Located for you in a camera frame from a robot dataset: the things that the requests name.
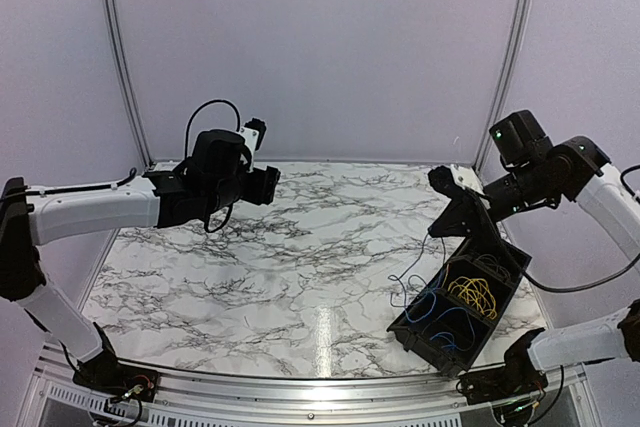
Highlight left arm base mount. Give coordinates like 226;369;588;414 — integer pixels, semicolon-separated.
73;347;159;402

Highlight aluminium frame post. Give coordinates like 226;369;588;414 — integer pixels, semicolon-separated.
102;0;154;168
473;0;532;172

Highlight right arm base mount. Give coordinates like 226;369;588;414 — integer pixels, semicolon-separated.
456;329;548;405

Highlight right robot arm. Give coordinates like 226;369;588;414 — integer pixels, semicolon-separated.
428;110;639;395

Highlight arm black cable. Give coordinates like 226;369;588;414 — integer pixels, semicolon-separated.
24;99;241;234
519;164;640;294

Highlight yellow cable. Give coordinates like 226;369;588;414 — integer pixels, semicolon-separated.
447;274;499;321

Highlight left aluminium frame post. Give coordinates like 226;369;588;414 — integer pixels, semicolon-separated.
102;0;154;168

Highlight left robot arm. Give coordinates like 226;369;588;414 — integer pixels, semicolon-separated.
1;119;280;392

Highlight thin black cable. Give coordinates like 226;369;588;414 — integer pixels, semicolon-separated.
474;252;516;283

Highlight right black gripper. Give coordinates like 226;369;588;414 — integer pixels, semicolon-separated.
429;159;557;247

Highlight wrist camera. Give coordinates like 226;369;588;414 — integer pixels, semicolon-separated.
239;118;267;170
428;164;484;198

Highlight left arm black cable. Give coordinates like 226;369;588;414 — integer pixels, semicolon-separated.
24;99;241;234

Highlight right aluminium frame post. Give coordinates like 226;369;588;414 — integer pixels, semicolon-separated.
473;0;532;172

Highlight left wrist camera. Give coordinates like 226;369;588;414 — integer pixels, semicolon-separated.
239;118;267;170

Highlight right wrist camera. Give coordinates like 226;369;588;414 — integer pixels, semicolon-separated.
428;164;484;198

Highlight black three-compartment bin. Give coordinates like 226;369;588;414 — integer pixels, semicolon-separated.
387;239;531;378

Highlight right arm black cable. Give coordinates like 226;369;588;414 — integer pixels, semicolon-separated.
519;164;640;294

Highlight aluminium front rail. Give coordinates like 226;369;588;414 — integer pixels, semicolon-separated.
16;343;600;426

